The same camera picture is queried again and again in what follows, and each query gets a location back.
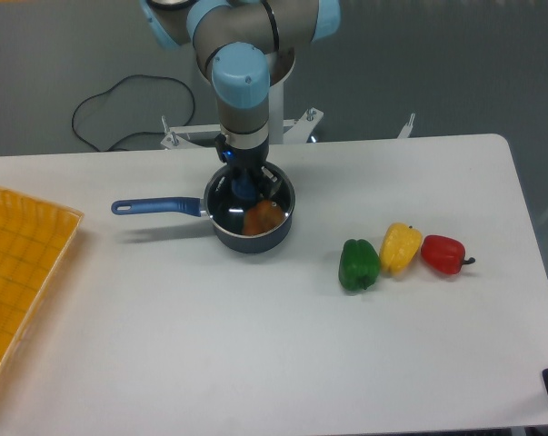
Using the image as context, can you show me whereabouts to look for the orange bell pepper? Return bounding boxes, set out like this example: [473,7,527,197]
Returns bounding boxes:
[242,200,285,236]

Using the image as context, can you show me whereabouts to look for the yellow woven basket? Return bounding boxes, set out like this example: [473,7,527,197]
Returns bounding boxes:
[0,186,84,374]

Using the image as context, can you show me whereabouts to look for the dark blue saucepan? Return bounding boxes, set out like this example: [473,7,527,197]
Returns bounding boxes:
[110,161,297,254]

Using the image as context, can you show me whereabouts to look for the white base frame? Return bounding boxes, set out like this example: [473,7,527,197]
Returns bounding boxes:
[159,107,416,151]

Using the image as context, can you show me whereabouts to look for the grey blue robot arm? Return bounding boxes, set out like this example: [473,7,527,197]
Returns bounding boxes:
[140,1,341,202]

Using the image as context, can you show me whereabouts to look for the yellow bell pepper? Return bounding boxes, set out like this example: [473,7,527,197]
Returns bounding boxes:
[379,223,423,275]

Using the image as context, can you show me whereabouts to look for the green bell pepper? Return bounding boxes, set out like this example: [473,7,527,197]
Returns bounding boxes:
[338,239,381,293]

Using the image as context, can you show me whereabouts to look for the red bell pepper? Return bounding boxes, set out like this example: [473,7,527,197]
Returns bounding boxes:
[421,235,475,275]

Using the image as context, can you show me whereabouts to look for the black floor cable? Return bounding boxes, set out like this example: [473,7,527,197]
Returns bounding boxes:
[71,74,196,153]

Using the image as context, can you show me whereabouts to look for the glass pot lid blue knob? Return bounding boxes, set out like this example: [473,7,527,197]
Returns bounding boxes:
[204,163,295,239]

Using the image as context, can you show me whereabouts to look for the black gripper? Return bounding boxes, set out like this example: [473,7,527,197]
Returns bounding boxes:
[214,134,283,200]

